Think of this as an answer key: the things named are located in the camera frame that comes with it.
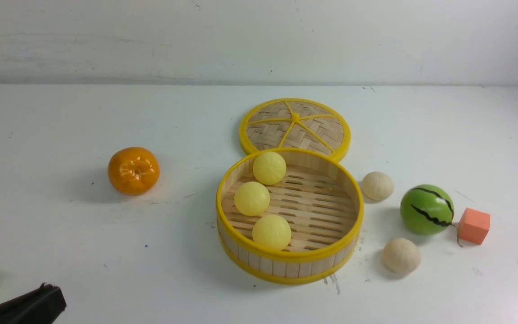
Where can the bamboo steamer tray yellow rim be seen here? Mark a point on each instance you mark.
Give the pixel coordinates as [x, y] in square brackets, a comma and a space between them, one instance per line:
[321, 201]

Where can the orange foam cube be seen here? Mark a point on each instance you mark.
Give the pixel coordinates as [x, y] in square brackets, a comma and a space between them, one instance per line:
[474, 226]

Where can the orange toy tangerine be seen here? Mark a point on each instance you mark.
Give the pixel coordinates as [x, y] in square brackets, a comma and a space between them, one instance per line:
[133, 171]

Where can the woven bamboo steamer lid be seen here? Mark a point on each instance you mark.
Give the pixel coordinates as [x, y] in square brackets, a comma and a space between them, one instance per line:
[295, 123]

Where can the green toy watermelon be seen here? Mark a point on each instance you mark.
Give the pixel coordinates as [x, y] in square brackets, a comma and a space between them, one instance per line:
[427, 209]

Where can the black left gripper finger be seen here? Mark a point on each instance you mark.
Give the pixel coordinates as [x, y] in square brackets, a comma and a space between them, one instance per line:
[40, 306]

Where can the yellow bun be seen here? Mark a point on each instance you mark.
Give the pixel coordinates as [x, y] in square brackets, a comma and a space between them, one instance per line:
[252, 199]
[272, 231]
[269, 168]

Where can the white bun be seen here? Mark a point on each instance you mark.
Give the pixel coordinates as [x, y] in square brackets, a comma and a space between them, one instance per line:
[401, 256]
[377, 186]

